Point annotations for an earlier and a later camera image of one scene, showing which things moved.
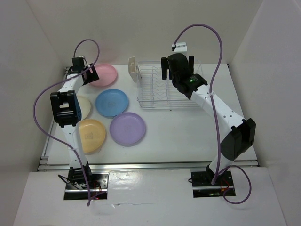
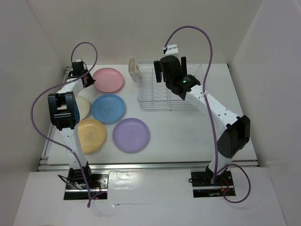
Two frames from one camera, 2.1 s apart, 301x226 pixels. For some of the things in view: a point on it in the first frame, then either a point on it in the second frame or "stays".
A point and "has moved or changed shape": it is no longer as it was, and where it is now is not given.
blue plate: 111,102 has moved or changed shape
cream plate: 85,105 stays
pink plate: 106,74 has moved or changed shape
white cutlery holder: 132,68 stays
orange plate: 92,133 stays
